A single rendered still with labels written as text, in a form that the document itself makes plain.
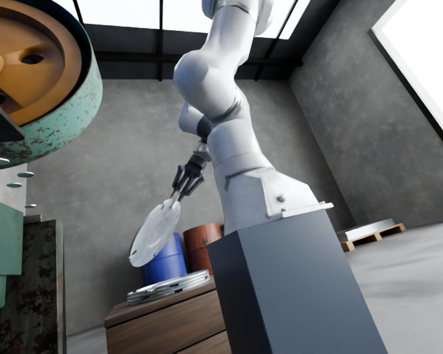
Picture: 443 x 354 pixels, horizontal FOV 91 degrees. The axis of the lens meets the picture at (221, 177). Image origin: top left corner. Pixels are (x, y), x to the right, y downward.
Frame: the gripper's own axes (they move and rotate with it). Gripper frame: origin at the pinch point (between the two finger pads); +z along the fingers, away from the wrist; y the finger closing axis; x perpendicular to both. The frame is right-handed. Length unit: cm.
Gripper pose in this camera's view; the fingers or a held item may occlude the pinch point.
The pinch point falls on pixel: (174, 199)
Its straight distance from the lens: 89.9
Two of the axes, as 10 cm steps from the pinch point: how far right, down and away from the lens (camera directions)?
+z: -4.9, 8.5, -2.2
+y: -8.6, -4.3, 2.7
